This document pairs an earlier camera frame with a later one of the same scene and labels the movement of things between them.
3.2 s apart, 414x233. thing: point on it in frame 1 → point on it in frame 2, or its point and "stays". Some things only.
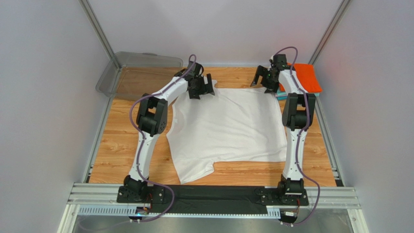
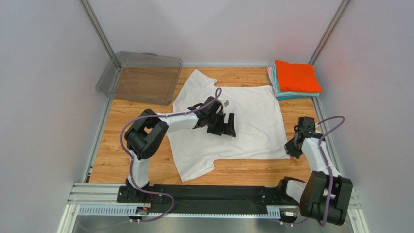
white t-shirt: x=235 y=124 stays
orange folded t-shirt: x=306 y=75 stays
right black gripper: x=264 y=78 → x=292 y=148
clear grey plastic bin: x=131 y=75 stays
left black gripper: x=206 y=88 → x=228 y=128
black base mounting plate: x=213 y=199 stays
